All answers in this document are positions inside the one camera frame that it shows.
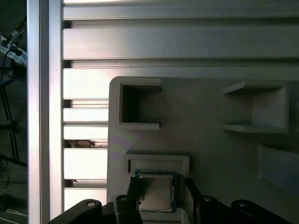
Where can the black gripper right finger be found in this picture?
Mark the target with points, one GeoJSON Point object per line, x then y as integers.
{"type": "Point", "coordinates": [210, 210]}

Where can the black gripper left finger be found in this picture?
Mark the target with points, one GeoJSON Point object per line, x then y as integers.
{"type": "Point", "coordinates": [126, 210]}

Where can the silver green CPU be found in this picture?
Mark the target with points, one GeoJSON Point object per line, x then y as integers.
{"type": "Point", "coordinates": [156, 193]}

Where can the grey parts rack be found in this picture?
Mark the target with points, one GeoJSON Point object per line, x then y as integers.
{"type": "Point", "coordinates": [187, 140]}

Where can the black stand legs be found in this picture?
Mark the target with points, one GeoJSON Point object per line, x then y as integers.
{"type": "Point", "coordinates": [12, 140]}

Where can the white power strip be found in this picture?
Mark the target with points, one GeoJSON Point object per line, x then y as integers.
{"type": "Point", "coordinates": [17, 54]}

